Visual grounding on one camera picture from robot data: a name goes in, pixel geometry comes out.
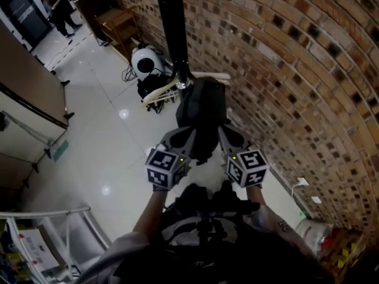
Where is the brown wooden cabinet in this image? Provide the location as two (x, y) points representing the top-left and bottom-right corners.
(70, 0), (119, 40)

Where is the person's right forearm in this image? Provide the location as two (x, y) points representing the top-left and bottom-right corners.
(245, 185), (268, 210)

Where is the white cardboard box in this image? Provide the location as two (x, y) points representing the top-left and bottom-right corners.
(16, 227), (60, 275)

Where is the large beige partition cabinet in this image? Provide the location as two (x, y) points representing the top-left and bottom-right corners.
(0, 19), (69, 174)

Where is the person's left forearm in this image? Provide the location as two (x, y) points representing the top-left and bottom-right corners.
(132, 189), (170, 237)

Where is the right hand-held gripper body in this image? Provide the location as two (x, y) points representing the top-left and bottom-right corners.
(217, 125), (270, 189)

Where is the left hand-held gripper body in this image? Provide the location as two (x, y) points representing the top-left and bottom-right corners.
(144, 126), (198, 192)

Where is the white metal frame rack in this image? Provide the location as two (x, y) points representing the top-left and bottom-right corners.
(0, 206), (111, 284)

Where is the yellow wooden shelf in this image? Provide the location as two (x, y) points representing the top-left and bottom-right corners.
(95, 6), (140, 56)

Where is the white power adapter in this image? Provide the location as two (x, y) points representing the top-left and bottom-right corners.
(290, 176), (309, 199)

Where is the person's body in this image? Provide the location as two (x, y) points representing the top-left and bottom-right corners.
(73, 183), (329, 284)

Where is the clear plastic bag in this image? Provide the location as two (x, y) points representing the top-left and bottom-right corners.
(295, 218), (333, 250)

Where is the white round appliance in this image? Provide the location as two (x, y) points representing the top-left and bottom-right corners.
(131, 46), (165, 82)

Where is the colourful clutter pile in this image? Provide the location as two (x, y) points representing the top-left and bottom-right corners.
(318, 231), (370, 279)

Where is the black garment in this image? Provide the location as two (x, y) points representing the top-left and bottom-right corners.
(176, 77), (228, 167)

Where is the black cable bundle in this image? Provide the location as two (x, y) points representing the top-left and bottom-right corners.
(121, 63), (178, 114)

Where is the beige wooden hanger frame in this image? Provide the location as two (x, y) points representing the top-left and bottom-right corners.
(142, 72), (232, 107)

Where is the black door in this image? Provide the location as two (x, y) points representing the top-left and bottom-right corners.
(0, 0), (53, 49)

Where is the black vertical pole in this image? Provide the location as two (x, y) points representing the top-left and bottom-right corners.
(112, 0), (197, 91)

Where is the mop with green head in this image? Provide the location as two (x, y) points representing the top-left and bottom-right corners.
(2, 110), (71, 163)

